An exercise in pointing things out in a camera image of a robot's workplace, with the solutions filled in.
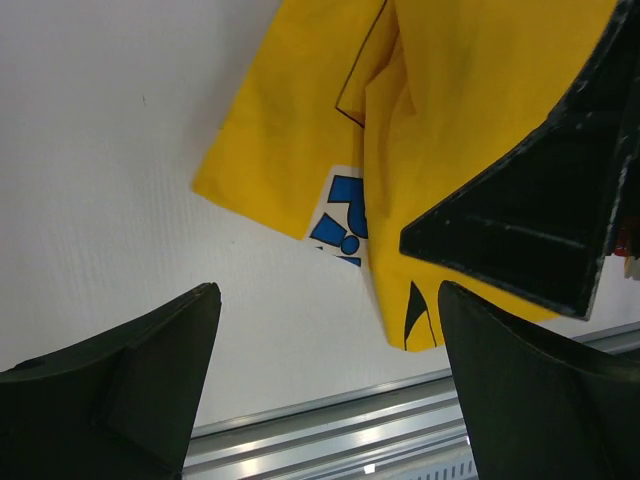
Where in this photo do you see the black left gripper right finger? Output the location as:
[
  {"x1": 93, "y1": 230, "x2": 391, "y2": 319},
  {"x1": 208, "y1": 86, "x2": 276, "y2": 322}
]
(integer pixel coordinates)
[{"x1": 438, "y1": 281, "x2": 639, "y2": 479}]

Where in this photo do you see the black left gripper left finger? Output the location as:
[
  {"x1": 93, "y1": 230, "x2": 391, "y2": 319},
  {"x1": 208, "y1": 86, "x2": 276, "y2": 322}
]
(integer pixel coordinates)
[{"x1": 1, "y1": 283, "x2": 222, "y2": 479}]

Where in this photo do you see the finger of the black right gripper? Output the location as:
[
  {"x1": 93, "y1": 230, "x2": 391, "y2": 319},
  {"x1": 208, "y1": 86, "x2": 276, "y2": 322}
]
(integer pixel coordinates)
[{"x1": 399, "y1": 1, "x2": 639, "y2": 320}]

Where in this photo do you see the yellow pikachu cloth placemat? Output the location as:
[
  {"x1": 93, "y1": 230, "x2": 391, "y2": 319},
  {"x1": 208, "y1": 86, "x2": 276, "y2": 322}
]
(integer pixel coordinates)
[{"x1": 193, "y1": 1, "x2": 614, "y2": 352}]

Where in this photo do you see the slotted grey cable duct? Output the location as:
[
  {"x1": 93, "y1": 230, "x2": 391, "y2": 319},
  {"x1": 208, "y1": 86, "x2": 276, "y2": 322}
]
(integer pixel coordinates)
[{"x1": 390, "y1": 457, "x2": 478, "y2": 480}]

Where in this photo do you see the aluminium mounting rail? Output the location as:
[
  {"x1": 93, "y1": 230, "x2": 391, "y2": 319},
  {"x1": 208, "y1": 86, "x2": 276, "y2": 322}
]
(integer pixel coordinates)
[{"x1": 182, "y1": 319, "x2": 640, "y2": 480}]

